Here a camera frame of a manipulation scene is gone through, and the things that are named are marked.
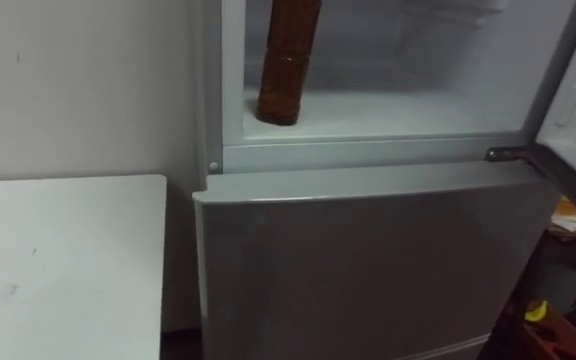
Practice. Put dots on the grey fridge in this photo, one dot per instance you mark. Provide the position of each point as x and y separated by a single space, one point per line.
368 260

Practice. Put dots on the brown plastic bottle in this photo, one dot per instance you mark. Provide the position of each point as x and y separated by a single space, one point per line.
285 65

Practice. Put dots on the white table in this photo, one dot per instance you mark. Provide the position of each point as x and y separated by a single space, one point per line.
63 270

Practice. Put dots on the yellow banana soft toy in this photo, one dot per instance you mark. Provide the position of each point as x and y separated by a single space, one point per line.
537 313

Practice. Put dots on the yellow and white paper bag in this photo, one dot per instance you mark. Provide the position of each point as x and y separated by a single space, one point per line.
570 220

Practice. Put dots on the dark grey bin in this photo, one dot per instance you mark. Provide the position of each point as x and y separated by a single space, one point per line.
565 275

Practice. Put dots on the open grey fridge door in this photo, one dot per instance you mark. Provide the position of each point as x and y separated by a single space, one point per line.
575 115

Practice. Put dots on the red-brown box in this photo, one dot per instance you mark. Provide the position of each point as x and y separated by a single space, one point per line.
553 340

